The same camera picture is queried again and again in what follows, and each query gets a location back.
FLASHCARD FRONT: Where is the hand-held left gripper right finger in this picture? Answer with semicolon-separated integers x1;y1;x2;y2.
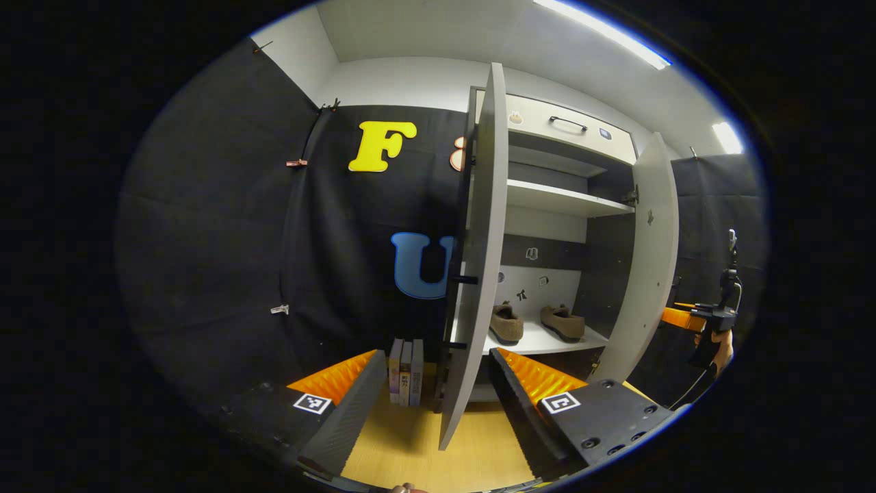
489;347;678;480

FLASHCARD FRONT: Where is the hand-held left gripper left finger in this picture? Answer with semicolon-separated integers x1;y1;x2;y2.
219;349;387;480

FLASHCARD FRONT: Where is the grey cabinet door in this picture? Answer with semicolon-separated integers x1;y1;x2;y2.
438;63;508;451
592;132;680;384

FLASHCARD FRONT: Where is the brown plush shoe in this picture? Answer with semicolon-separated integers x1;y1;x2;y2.
541;305;586;343
489;301;524;344

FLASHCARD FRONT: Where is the grey shoe cabinet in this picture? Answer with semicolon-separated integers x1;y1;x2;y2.
465;86;641;405

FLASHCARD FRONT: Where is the black backdrop cloth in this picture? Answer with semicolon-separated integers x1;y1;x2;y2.
647;154;767;405
116;38;480;412

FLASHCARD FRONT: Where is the small ceiling light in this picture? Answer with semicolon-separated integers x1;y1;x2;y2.
712;122;743;155

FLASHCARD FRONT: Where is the long ceiling light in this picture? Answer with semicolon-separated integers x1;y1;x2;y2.
534;0;671;71

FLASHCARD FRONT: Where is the black door handle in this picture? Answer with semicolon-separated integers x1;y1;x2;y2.
441;274;480;351

